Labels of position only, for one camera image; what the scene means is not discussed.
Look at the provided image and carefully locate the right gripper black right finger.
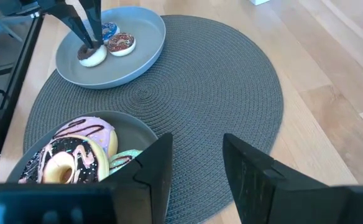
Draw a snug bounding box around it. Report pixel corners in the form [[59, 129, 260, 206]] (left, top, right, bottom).
[[223, 133, 363, 224]]

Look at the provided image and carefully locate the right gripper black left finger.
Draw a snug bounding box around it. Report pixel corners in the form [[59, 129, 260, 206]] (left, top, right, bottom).
[[102, 133, 173, 224]]

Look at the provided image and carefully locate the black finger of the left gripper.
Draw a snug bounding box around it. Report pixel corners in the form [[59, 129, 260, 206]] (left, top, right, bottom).
[[78, 0, 104, 47], [37, 0, 94, 50]]

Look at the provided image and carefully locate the small blue iced donut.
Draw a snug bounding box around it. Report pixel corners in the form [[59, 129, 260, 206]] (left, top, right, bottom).
[[101, 21, 121, 43]]

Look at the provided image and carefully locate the small chocolate iced donut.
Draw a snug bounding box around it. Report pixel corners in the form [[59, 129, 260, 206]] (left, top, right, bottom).
[[76, 43, 108, 68]]

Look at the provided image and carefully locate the small brown sprinkled donut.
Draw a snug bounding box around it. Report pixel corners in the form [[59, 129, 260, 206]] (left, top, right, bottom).
[[106, 32, 137, 57]]

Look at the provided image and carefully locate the large green iced donut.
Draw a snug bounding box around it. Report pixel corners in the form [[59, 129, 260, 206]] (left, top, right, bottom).
[[108, 149, 144, 175]]

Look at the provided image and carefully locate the large chocolate iced donut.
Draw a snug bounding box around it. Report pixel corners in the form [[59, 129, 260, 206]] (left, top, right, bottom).
[[18, 134, 110, 184]]

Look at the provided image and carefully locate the large pink iced donut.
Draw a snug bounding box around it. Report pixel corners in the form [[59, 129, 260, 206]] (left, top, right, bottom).
[[52, 116, 119, 158]]

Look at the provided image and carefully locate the grey chair base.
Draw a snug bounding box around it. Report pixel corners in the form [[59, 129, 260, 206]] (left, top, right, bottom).
[[0, 11, 24, 63]]

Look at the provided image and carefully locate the light grey plate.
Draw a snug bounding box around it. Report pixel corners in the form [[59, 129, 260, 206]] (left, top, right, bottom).
[[55, 6, 167, 90]]

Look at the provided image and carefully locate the dark grey plate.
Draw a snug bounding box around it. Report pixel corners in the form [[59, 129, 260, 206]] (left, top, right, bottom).
[[6, 110, 159, 184]]

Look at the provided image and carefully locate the grey woven oval placemat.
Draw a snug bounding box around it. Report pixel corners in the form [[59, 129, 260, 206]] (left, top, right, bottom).
[[22, 14, 284, 224]]

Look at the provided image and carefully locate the black aluminium table frame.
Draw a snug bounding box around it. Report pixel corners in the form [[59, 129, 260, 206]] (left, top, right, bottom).
[[0, 14, 45, 184]]

